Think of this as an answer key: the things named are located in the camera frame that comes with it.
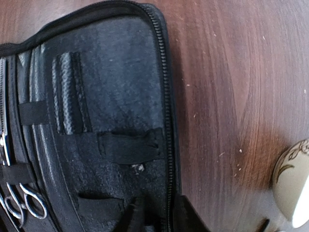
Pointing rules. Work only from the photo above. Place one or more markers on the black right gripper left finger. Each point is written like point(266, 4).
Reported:
point(133, 219)

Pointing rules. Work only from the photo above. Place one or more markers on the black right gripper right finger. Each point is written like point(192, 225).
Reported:
point(185, 218)

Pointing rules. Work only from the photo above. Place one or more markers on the silver straight hair scissors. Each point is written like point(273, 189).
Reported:
point(20, 175)

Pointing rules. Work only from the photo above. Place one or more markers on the silver thinning scissors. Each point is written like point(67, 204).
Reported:
point(16, 217)

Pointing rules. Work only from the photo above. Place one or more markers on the black tool case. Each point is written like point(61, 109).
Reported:
point(90, 108)

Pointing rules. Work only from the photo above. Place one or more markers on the white ceramic bowl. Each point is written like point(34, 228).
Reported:
point(290, 183)

